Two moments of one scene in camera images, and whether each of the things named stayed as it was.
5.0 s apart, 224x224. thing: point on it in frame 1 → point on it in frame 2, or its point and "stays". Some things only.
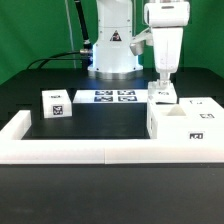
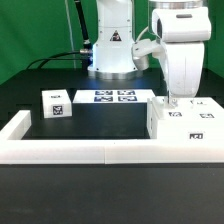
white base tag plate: (110, 96) stays
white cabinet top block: (56, 103) stays
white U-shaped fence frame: (16, 150) stays
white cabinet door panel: (161, 95) → (164, 111)
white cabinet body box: (191, 118) stays
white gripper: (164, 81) → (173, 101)
